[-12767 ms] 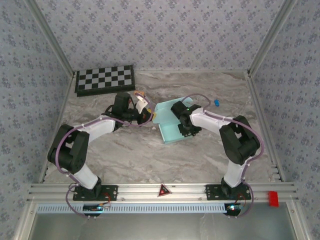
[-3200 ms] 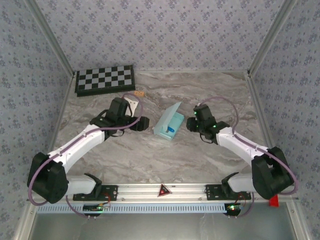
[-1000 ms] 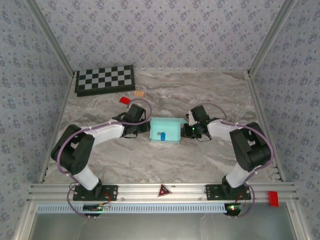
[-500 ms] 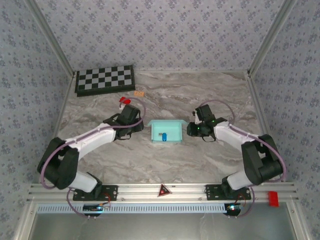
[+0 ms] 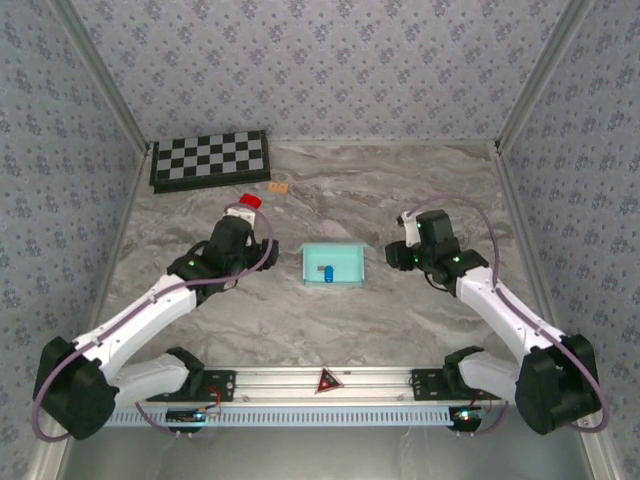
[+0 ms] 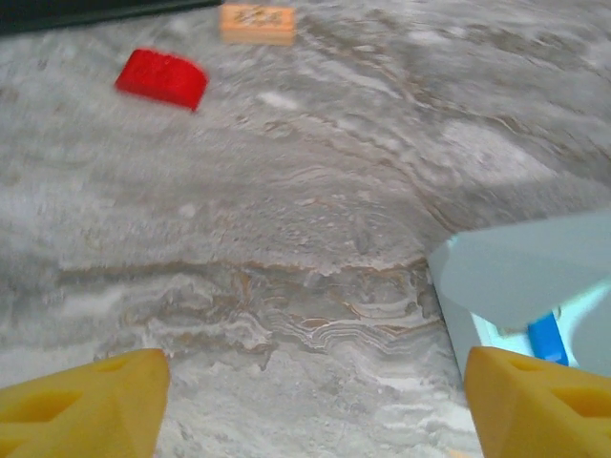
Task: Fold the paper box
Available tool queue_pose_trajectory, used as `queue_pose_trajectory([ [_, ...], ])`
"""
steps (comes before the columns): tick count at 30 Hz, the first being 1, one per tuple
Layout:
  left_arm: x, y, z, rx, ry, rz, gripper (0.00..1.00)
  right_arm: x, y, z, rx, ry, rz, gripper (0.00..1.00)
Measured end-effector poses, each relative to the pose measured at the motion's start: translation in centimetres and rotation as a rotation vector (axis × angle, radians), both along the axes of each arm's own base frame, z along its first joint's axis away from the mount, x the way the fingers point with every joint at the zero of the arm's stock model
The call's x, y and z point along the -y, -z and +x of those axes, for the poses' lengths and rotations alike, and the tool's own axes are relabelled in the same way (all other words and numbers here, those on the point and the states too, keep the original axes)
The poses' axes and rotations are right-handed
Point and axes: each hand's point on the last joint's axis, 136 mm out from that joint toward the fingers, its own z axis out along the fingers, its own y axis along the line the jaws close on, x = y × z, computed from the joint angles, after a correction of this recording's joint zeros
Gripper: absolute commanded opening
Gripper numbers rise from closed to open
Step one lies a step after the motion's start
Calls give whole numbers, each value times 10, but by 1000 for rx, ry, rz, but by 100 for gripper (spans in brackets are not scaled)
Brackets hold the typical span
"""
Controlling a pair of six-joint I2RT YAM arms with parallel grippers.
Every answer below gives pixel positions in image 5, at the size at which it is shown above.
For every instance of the light teal paper box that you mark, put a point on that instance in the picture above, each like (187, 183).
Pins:
(345, 257)

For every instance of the small blue USB stick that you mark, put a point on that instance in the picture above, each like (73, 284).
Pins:
(328, 274)

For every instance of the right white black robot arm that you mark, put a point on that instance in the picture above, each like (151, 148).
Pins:
(500, 310)

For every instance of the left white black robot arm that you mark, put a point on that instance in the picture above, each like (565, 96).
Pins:
(140, 315)

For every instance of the small red plastic piece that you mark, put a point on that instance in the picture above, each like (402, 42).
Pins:
(250, 200)

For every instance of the small orange tag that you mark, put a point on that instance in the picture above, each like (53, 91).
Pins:
(278, 188)

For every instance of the black grey chessboard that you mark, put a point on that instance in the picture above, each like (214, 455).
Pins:
(210, 157)

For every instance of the black red triangle marker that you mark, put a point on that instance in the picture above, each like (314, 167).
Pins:
(327, 384)

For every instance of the small green circuit board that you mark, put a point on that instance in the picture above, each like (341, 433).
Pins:
(465, 416)
(185, 415)

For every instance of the grey metal sheet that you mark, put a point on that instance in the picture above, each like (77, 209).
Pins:
(320, 455)

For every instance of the aluminium side rail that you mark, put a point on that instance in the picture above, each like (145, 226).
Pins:
(526, 250)
(127, 200)

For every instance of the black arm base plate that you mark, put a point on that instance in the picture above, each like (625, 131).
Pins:
(222, 387)
(422, 385)

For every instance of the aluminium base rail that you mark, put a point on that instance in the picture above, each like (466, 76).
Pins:
(280, 385)

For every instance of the aluminium corner post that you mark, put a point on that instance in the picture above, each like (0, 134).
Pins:
(105, 75)
(540, 75)

